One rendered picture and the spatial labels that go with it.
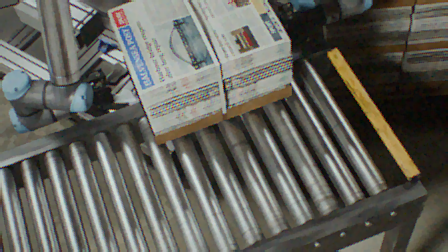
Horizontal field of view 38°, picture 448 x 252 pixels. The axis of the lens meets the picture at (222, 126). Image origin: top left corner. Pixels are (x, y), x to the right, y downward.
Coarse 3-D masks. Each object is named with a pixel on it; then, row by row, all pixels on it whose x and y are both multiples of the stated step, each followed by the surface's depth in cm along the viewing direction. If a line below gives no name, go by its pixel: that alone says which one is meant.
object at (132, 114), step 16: (304, 48) 178; (320, 48) 178; (320, 64) 182; (112, 112) 172; (128, 112) 171; (80, 128) 170; (96, 128) 169; (112, 128) 169; (32, 144) 168; (48, 144) 168; (64, 144) 167; (0, 160) 166; (16, 160) 166; (16, 176) 170
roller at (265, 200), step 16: (224, 128) 167; (240, 128) 167; (240, 144) 163; (240, 160) 161; (256, 160) 161; (256, 176) 157; (256, 192) 155; (272, 192) 156; (272, 208) 152; (272, 224) 150; (288, 224) 150
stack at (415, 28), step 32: (320, 32) 234; (352, 32) 218; (384, 32) 219; (416, 32) 221; (352, 64) 234; (384, 64) 235; (416, 64) 235; (352, 96) 251; (384, 96) 250; (416, 96) 251
